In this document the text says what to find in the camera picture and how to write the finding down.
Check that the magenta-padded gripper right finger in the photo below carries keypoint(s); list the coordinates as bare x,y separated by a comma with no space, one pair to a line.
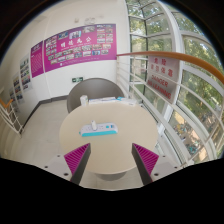
145,157

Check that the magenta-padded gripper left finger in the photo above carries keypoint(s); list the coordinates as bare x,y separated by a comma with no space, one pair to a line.
78,156

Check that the white and teal power strip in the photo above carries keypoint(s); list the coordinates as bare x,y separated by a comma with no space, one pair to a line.
105,129

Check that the small upright white box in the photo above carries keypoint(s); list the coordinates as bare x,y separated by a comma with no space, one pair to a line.
84,100

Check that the flat white and blue box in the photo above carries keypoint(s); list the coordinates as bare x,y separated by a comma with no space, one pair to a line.
96,101
110,99

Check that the flat white and teal box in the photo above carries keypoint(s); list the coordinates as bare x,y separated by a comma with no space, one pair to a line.
126,101

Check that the grey round-backed chair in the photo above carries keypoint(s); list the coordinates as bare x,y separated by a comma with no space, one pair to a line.
95,88

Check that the green exit sign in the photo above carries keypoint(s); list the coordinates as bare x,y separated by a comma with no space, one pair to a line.
77,79

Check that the white stair railing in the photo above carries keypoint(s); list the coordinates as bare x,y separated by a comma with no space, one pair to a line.
11,116

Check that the white warning sign red lettering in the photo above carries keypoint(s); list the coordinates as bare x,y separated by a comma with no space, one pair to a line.
163,78

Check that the white photo poster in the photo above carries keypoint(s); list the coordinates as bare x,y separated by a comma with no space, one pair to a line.
17,88
25,73

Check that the narrow magenta text poster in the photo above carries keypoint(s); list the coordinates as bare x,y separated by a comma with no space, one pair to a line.
37,60

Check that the white railing with orange handrail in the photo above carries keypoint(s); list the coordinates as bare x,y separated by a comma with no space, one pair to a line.
173,55

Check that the large magenta photo poster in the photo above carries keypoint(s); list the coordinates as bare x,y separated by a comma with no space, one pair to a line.
80,46

